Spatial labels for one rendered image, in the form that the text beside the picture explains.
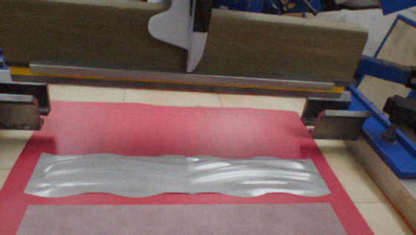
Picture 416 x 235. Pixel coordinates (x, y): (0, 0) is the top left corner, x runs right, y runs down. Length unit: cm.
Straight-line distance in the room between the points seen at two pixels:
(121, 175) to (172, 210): 8
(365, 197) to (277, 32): 24
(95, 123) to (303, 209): 31
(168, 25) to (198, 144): 19
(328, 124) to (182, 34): 25
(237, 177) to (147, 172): 11
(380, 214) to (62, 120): 44
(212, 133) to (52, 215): 24
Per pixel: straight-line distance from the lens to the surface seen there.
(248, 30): 38
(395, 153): 50
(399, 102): 49
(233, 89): 42
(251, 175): 43
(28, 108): 45
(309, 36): 41
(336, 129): 51
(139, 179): 40
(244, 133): 51
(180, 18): 35
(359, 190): 48
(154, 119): 52
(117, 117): 52
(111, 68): 38
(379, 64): 113
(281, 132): 54
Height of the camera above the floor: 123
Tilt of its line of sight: 32 degrees down
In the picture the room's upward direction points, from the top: 9 degrees clockwise
